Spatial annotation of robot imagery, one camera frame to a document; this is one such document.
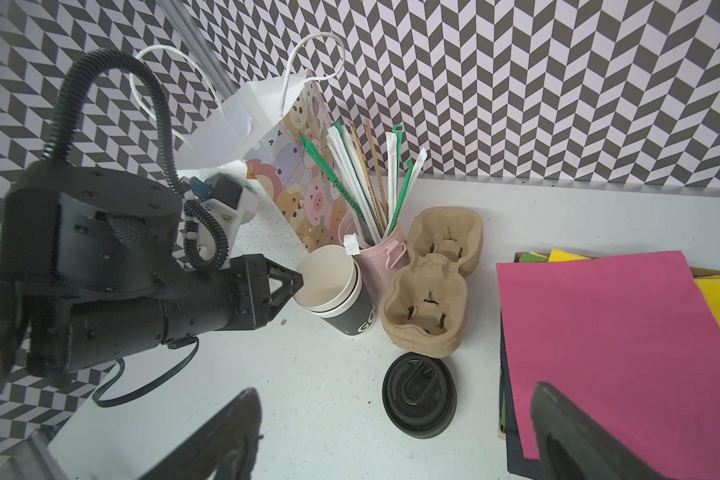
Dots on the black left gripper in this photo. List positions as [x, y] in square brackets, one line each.
[255, 302]

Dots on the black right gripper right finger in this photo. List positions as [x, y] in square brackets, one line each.
[572, 445]

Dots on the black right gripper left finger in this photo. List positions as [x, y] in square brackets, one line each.
[224, 447]

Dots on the white paper cup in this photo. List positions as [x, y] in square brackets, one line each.
[330, 278]

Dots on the black plastic cup lid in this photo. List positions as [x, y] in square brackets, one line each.
[419, 395]

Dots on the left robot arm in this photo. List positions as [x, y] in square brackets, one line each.
[99, 264]

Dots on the black sleeved paper cup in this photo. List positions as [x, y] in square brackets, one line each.
[355, 314]

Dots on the pink metal straw bucket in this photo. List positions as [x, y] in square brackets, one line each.
[378, 263]

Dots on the green wrapped straw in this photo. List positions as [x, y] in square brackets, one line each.
[313, 152]

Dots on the magenta paper napkin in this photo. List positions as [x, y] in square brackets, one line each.
[674, 426]

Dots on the stacked pulp cup carriers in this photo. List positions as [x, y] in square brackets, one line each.
[425, 307]

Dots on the cartoon animal paper gift bag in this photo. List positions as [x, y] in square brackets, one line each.
[263, 125]

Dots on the wooden stir stick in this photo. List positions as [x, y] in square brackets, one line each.
[376, 187]

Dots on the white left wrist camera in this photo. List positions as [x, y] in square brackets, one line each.
[229, 200]

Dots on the aluminium corner post left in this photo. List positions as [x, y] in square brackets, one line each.
[179, 17]

